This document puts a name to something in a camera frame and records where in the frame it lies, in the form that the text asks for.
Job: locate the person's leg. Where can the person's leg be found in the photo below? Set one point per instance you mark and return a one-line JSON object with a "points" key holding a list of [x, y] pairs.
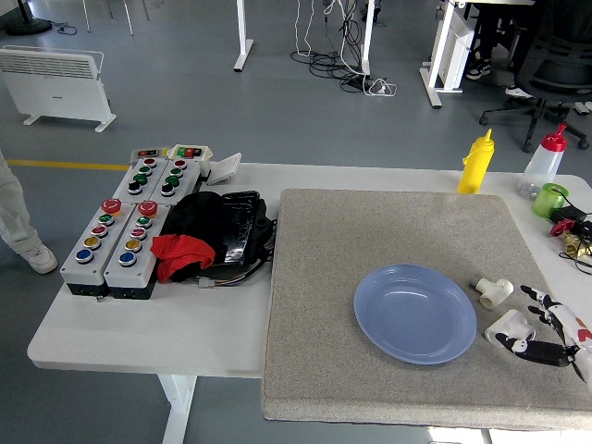
{"points": [[14, 213]]}

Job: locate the small grey switch box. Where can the small grey switch box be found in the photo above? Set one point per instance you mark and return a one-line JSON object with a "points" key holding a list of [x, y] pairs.
{"points": [[147, 153]]}

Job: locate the black power adapter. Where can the black power adapter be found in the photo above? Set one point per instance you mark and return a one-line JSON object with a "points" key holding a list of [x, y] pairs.
{"points": [[569, 213]]}

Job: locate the white desk leg with panel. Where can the white desk leg with panel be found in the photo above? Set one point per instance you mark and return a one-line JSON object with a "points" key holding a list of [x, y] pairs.
{"points": [[439, 60]]}

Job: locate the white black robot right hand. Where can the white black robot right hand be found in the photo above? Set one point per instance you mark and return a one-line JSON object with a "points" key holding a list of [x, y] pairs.
{"points": [[573, 328]]}

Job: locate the red cloth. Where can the red cloth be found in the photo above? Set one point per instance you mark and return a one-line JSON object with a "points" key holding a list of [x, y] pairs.
{"points": [[182, 252]]}

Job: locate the white pipe tee metal thread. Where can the white pipe tee metal thread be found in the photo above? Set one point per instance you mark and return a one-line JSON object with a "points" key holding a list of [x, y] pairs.
{"points": [[497, 289]]}

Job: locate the grey button box mushroom button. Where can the grey button box mushroom button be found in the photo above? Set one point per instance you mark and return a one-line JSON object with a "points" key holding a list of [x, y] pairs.
{"points": [[134, 268], [88, 263]]}

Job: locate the grey-brown mat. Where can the grey-brown mat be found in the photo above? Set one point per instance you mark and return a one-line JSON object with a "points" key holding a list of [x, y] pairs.
{"points": [[351, 240]]}

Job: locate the black office chair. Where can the black office chair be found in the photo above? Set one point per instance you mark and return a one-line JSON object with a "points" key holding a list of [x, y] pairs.
{"points": [[555, 69]]}

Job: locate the white table leg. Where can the white table leg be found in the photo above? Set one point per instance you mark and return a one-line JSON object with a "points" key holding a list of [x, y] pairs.
{"points": [[178, 407]]}

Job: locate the clear squeeze bottle red cap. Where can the clear squeeze bottle red cap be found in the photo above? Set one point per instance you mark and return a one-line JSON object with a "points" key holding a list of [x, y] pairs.
{"points": [[541, 171]]}

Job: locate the black fan base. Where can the black fan base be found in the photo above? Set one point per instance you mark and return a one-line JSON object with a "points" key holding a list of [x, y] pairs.
{"points": [[28, 25]]}

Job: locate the black bag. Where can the black bag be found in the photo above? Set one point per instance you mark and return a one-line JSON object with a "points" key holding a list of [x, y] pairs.
{"points": [[196, 215]]}

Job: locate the blue plate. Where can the blue plate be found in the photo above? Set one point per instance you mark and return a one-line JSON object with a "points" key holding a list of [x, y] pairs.
{"points": [[416, 319]]}

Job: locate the white electric heater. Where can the white electric heater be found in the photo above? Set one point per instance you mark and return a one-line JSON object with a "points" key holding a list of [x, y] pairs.
{"points": [[51, 88]]}

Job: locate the black plastic tray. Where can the black plastic tray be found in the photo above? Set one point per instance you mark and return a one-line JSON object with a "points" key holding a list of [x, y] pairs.
{"points": [[240, 226]]}

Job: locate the plain white pipe tee fitting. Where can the plain white pipe tee fitting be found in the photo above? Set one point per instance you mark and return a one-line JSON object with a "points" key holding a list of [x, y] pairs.
{"points": [[509, 324]]}

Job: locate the cream box green red buttons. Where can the cream box green red buttons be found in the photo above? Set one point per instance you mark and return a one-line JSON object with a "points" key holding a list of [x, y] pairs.
{"points": [[192, 152]]}

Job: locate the yellow squeeze bottle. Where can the yellow squeeze bottle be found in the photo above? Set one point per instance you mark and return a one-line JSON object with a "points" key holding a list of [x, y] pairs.
{"points": [[476, 166]]}

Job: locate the seated person's legs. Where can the seated person's legs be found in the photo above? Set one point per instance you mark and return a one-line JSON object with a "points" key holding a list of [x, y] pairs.
{"points": [[490, 28]]}

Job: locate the metal chair legs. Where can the metal chair legs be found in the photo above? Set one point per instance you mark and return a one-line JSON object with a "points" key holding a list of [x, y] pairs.
{"points": [[127, 20]]}

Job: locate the grey button box four buttons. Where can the grey button box four buttons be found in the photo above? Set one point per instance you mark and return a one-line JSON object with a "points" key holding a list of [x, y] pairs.
{"points": [[139, 180], [178, 182]]}

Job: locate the green translucent cup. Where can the green translucent cup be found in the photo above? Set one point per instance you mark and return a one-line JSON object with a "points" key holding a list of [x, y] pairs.
{"points": [[546, 201]]}

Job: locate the white wall switch plate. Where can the white wall switch plate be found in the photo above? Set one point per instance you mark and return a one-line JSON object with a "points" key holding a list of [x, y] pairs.
{"points": [[224, 168]]}

